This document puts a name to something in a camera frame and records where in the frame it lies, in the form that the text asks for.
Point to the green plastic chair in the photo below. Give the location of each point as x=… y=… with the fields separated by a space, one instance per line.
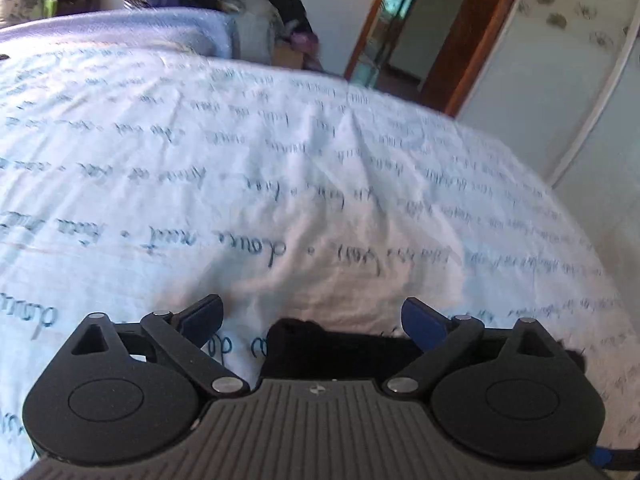
x=49 y=8

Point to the white script-print bed sheet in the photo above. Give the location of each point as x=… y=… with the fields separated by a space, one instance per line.
x=135 y=180

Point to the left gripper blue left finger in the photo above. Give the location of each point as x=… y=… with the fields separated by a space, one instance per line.
x=178 y=339

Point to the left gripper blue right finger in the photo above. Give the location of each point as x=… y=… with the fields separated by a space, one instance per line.
x=442 y=340

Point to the grey garment pile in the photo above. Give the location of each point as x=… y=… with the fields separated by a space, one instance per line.
x=258 y=25

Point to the wooden door frame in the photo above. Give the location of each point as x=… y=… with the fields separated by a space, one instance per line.
x=429 y=52

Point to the black backpack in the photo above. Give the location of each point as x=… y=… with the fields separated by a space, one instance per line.
x=293 y=15

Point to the black pants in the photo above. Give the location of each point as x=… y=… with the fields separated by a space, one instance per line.
x=300 y=351

